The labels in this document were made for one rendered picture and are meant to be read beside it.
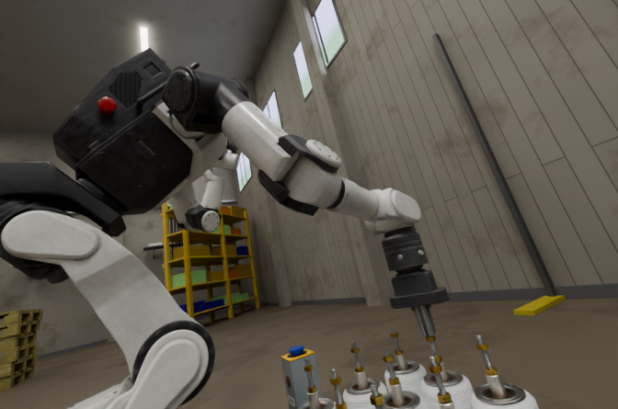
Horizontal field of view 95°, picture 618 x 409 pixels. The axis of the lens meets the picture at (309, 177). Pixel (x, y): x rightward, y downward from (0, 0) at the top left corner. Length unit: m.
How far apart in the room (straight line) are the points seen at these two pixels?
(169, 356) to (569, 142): 2.46
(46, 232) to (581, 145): 2.60
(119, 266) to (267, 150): 0.37
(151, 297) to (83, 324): 8.68
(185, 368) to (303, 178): 0.40
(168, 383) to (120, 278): 0.21
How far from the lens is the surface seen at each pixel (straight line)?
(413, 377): 0.80
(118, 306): 0.70
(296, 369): 0.85
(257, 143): 0.53
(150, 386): 0.66
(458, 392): 0.72
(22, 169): 0.78
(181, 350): 0.65
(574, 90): 2.59
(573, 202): 2.56
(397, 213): 0.63
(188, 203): 1.05
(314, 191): 0.52
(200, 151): 0.71
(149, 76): 0.80
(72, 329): 9.40
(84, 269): 0.69
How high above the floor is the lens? 0.50
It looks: 19 degrees up
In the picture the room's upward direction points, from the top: 12 degrees counter-clockwise
